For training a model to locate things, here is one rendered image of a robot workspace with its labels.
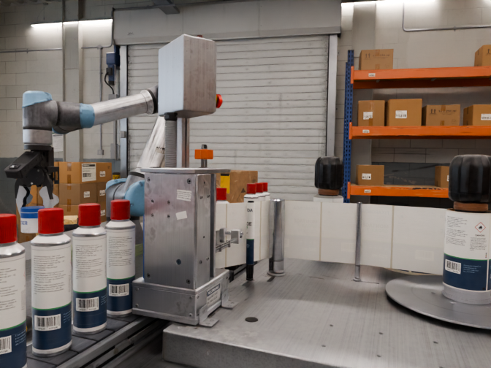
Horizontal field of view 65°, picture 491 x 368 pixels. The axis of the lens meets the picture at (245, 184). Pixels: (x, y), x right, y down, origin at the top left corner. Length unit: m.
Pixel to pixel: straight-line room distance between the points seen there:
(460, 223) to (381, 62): 4.21
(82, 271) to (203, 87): 0.57
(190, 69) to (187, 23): 4.97
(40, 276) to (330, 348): 0.43
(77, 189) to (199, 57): 3.92
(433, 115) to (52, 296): 4.70
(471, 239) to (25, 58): 7.29
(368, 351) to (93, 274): 0.43
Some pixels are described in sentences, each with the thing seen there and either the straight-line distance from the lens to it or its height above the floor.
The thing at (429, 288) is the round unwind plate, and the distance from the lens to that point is 0.95.
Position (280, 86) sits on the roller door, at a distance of 5.59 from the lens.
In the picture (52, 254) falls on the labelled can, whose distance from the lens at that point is 0.60.
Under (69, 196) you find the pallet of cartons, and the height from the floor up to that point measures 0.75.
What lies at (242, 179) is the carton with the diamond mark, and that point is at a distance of 1.83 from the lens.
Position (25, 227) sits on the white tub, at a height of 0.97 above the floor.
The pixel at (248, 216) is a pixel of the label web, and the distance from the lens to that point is 0.90.
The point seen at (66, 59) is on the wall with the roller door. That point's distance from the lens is 7.07.
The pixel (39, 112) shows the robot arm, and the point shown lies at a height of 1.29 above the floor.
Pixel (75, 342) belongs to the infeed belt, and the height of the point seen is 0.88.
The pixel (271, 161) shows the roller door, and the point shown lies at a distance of 5.49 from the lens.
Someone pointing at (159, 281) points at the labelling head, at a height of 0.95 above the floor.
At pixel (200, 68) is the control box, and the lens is 1.04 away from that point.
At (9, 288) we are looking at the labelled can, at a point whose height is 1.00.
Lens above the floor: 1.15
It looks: 3 degrees down
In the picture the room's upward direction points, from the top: 1 degrees clockwise
